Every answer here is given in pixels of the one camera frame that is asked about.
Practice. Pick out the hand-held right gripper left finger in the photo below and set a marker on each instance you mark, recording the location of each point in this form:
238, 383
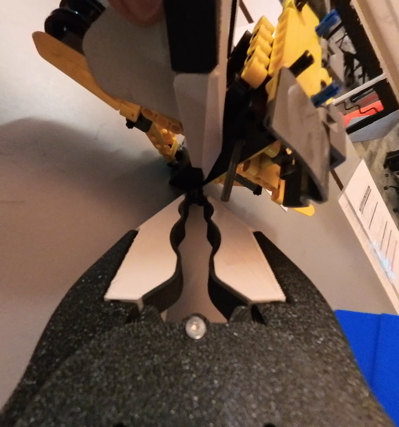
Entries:
146, 263

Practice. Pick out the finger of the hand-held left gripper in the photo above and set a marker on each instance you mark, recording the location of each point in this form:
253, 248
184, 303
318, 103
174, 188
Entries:
129, 60

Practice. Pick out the small black connector piece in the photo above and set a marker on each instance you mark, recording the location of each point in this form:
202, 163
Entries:
195, 196

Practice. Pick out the dark grey axle rod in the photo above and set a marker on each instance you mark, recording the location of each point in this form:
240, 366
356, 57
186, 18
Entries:
231, 173

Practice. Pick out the white printed paper sheet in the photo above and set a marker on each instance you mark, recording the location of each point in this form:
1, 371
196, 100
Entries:
373, 213

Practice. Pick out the blue plastic bin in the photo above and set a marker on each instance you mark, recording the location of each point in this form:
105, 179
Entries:
379, 360

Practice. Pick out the person's left hand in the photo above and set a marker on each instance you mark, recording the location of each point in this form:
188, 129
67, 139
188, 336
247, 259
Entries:
136, 10

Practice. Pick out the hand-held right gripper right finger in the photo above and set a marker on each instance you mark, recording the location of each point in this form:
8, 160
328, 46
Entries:
243, 263

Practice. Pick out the yellow building block vehicle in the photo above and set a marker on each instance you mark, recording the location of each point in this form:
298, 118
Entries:
286, 50

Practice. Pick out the red box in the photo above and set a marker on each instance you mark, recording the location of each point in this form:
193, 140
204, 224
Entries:
366, 111

